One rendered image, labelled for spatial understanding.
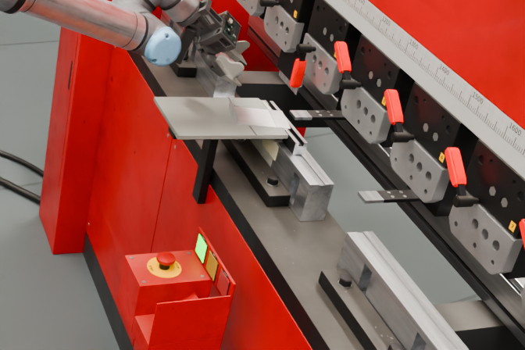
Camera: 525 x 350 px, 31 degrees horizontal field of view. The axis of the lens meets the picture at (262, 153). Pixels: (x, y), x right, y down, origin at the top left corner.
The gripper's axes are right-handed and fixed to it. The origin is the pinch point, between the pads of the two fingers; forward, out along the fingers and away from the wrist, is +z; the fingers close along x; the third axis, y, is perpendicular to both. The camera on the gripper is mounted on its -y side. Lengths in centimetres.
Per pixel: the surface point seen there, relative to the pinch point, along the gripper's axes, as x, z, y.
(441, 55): -31, -10, 58
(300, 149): -12.5, 17.1, 7.5
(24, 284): -1, 44, -123
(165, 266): -45.5, 5.1, -12.8
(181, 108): -8.7, -3.3, -11.6
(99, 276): 6, 58, -104
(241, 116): -6.3, 6.9, -3.0
